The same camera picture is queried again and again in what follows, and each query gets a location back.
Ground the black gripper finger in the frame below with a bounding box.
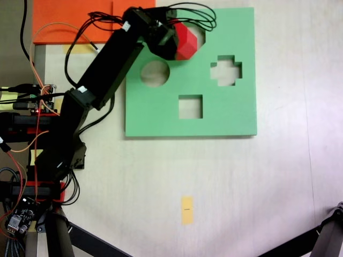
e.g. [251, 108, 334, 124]
[151, 43, 178, 61]
[166, 16, 187, 29]

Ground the red octagonal pillar block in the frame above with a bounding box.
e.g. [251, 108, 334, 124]
[174, 22, 199, 62]

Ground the orange foam sheet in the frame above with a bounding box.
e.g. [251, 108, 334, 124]
[32, 0, 156, 45]

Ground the yellow tape strip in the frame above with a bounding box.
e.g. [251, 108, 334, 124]
[62, 44, 95, 54]

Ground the green shape sorting board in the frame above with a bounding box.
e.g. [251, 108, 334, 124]
[124, 7, 258, 139]

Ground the controller circuit board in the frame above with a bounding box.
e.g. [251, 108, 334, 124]
[28, 84, 60, 114]

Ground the black and red table clamp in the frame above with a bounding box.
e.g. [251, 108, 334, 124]
[0, 111, 62, 143]
[0, 179, 67, 203]

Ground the black tripod strut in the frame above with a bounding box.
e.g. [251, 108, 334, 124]
[65, 221, 135, 257]
[256, 226, 326, 257]

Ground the black tripod leg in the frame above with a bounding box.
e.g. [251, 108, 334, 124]
[36, 207, 78, 257]

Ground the power circuit board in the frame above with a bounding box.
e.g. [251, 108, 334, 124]
[4, 197, 38, 238]

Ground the grey tripod leg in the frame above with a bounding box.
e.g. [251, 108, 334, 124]
[308, 201, 343, 257]

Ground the black servo wire bundle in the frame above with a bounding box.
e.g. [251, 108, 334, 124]
[77, 94, 116, 135]
[144, 2, 218, 33]
[65, 11, 127, 89]

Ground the long orange cable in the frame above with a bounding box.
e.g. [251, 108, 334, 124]
[28, 22, 93, 113]

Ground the thick black cable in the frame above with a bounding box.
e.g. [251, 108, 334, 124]
[20, 0, 35, 64]

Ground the black USB cable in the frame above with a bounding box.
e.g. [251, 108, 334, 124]
[0, 83, 36, 94]

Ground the thin orange wire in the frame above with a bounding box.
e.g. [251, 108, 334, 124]
[6, 130, 50, 154]

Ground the braided grey cable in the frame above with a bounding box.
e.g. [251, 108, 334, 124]
[0, 167, 25, 257]

